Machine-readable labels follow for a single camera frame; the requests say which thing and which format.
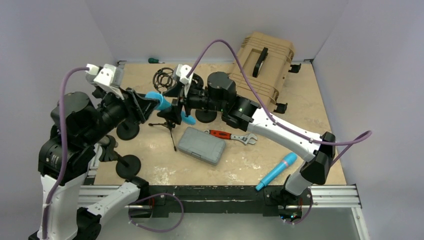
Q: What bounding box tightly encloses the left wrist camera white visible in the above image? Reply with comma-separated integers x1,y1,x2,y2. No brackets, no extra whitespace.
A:
85,64,124,100

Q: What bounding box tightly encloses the blue microphone with pink band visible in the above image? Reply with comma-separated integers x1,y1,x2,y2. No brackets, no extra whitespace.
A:
255,152,298,191

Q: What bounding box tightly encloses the grey plastic case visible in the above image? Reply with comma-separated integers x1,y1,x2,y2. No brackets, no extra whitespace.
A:
177,127,226,166

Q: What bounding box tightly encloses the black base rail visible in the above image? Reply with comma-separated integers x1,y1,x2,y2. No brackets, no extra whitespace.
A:
128,185,313,221

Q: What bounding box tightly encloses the tan plastic tool case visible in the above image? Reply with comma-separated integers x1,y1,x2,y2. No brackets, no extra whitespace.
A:
237,31,301,114

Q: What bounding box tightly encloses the black mic stand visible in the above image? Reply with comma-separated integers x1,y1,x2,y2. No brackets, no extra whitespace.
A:
98,135,142,180
116,120,140,141

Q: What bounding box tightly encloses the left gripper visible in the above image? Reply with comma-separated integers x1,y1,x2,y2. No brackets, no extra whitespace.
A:
83,83,159,145

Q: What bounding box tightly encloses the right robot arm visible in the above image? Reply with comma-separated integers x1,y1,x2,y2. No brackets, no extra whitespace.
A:
158,71,336,204

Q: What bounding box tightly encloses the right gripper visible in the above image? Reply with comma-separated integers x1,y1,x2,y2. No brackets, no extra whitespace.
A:
158,82,225,124

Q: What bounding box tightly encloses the black mic stand front left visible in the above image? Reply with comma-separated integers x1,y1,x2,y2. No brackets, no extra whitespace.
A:
98,135,142,180

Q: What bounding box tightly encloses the green-handled screwdriver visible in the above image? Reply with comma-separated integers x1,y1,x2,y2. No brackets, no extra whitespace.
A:
147,57,164,64

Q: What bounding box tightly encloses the black tripod shock mount stand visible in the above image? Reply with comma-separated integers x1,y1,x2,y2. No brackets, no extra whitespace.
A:
147,67,184,152

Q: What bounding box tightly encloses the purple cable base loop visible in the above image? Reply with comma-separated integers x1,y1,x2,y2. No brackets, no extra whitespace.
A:
128,193,185,233

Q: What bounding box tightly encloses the black round-base shock mount stand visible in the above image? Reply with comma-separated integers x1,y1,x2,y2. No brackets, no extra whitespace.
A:
192,73,218,124

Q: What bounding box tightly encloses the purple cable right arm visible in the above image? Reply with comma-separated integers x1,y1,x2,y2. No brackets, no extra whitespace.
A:
185,39,373,167

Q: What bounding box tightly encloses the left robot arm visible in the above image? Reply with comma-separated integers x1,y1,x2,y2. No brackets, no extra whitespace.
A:
30,88,159,240

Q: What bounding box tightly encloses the red-handled adjustable wrench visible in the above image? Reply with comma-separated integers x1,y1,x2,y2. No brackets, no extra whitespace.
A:
203,129,258,145

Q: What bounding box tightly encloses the black mic stand rear left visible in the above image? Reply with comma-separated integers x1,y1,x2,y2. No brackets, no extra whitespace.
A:
116,120,140,141

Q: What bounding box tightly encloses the black microphone silver grille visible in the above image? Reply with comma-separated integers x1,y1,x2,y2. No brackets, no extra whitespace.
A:
85,72,104,99

